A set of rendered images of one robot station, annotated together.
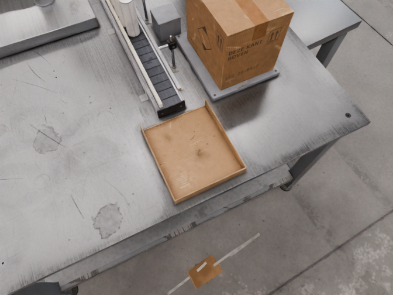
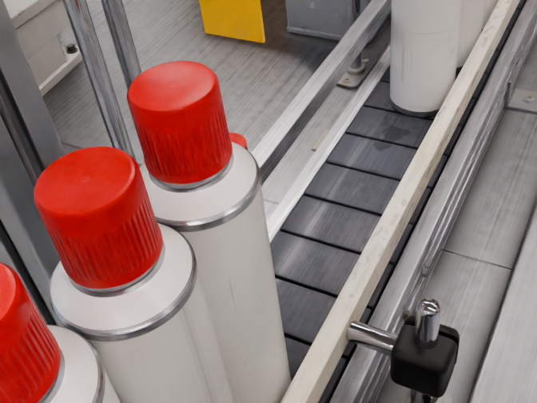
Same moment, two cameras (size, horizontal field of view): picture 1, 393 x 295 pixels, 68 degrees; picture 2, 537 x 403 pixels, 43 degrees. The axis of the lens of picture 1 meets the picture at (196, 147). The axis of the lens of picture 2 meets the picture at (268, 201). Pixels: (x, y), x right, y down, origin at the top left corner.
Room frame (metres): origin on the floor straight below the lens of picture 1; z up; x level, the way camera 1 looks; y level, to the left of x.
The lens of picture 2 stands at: (1.46, 0.67, 1.21)
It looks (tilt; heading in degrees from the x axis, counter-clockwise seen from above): 43 degrees down; 240
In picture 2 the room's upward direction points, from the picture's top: 8 degrees counter-clockwise
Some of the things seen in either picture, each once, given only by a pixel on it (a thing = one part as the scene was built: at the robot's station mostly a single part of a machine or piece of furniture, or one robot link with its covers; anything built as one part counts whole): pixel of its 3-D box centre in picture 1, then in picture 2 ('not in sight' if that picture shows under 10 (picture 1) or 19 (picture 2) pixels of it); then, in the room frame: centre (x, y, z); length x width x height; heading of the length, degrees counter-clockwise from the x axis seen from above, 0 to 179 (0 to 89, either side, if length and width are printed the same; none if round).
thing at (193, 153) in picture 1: (191, 148); not in sight; (0.43, 0.02, 0.85); 0.30 x 0.26 x 0.04; 26
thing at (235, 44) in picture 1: (233, 27); not in sight; (0.86, -0.13, 0.99); 0.30 x 0.24 x 0.27; 27
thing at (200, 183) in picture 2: not in sight; (217, 272); (1.38, 0.48, 0.98); 0.05 x 0.05 x 0.20
